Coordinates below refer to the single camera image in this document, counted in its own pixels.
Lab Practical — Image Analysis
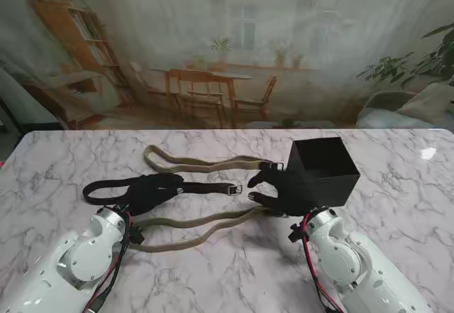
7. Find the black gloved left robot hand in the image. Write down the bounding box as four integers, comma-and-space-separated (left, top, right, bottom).
123, 172, 184, 219

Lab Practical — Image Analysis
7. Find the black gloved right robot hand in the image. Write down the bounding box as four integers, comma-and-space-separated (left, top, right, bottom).
247, 169, 314, 219

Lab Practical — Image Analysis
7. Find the beige braided belt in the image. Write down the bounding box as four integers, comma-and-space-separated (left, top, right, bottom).
143, 144, 284, 175
131, 204, 284, 254

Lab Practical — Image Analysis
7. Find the black square storage box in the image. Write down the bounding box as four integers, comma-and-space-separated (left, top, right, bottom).
285, 137, 361, 208

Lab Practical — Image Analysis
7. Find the black woven belt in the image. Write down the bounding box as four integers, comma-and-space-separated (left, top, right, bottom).
82, 175, 245, 207

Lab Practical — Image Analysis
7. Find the printed room scene backdrop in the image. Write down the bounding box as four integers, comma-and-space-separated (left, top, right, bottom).
0, 0, 454, 131

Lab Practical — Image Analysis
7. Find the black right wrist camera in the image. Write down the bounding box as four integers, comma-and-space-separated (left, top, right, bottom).
287, 223, 303, 243

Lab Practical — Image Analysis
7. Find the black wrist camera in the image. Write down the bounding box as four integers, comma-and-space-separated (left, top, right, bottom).
287, 223, 303, 243
130, 220, 145, 245

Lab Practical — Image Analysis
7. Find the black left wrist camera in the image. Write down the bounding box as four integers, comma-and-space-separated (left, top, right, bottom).
130, 220, 145, 245

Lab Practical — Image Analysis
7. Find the red and black cable bundle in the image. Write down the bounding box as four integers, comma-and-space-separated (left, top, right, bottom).
83, 213, 135, 313
299, 209, 343, 313

